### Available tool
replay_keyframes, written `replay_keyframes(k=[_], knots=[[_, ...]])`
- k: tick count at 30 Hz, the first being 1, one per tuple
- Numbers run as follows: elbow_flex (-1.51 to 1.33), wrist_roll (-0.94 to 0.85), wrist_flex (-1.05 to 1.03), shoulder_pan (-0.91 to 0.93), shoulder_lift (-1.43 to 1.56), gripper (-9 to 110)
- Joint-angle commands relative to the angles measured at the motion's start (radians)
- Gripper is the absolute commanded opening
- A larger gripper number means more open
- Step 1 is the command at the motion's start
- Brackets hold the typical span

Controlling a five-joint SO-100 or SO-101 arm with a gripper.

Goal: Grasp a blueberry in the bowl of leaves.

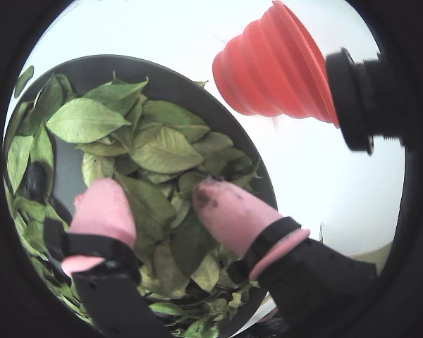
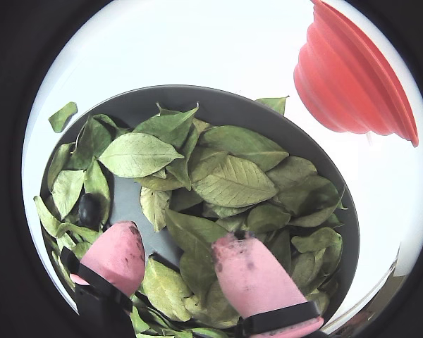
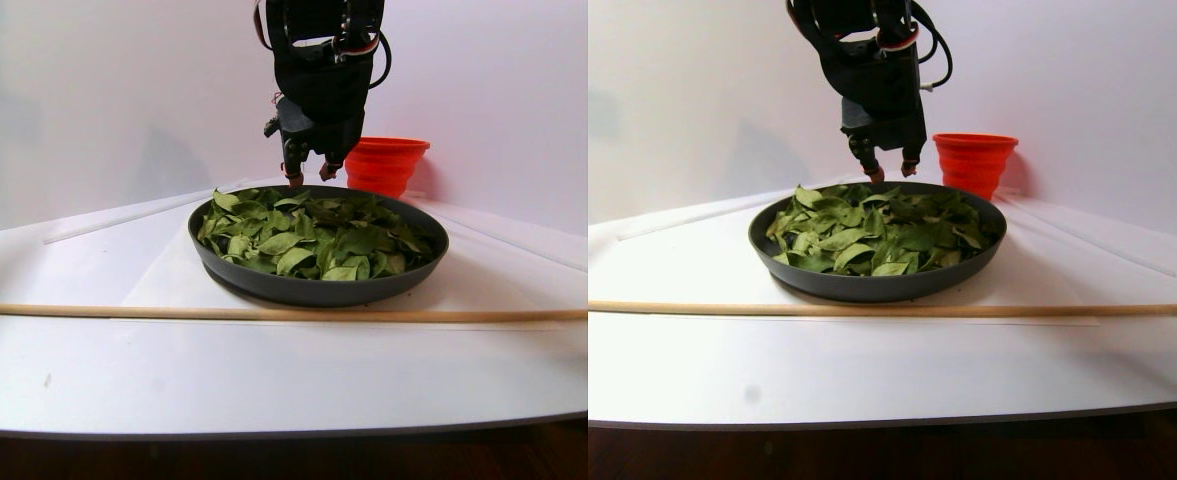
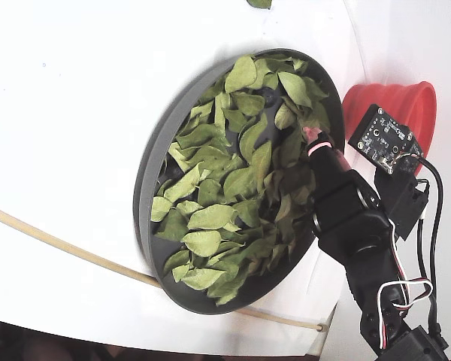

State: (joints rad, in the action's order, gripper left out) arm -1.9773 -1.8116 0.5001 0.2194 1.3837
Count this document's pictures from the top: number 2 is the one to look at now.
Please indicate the green leaf behind bowl rim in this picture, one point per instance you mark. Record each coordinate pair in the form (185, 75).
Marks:
(273, 104)

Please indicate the pale narrow leaf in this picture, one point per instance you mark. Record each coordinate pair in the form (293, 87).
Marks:
(67, 190)

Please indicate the large pale veined leaf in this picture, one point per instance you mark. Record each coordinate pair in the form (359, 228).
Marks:
(137, 155)

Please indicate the pale green edge leaf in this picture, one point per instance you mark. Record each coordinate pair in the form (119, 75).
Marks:
(47, 218)

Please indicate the dark purple plum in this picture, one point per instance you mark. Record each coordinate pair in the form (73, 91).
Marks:
(88, 209)

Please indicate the long green leaf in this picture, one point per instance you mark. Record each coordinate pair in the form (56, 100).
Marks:
(243, 146)

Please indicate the narrow green edge leaf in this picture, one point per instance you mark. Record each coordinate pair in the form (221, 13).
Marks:
(58, 163)

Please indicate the red collapsible silicone funnel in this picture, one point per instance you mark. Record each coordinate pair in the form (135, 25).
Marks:
(349, 84)

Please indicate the rounded green leaf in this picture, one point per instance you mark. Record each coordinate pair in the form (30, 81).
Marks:
(292, 172)

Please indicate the small pale crinkled leaf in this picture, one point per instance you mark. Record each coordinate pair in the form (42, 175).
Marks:
(155, 207)

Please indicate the large dark green leaf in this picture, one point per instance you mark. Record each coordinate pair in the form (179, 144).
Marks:
(194, 239)

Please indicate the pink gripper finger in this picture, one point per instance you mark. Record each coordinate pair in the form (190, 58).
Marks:
(114, 253)
(254, 271)

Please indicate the grey round bowl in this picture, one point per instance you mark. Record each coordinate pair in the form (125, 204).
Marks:
(232, 105)

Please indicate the small loose green leaf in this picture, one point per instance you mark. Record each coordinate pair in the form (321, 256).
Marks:
(61, 118)

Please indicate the wide dark green leaf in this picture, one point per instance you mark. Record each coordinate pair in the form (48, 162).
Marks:
(310, 195)

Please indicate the dark green pointed leaf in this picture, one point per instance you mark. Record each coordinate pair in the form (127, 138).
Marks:
(169, 125)

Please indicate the broad pale ribbed leaf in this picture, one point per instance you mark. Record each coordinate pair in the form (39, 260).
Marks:
(232, 183)

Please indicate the dark green curled leaf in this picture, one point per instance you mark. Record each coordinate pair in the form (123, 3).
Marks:
(91, 141)

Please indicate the slim green leaf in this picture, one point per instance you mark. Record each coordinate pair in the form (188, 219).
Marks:
(98, 183)

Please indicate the pale green wrinkled leaf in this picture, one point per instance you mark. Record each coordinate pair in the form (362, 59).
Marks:
(165, 288)

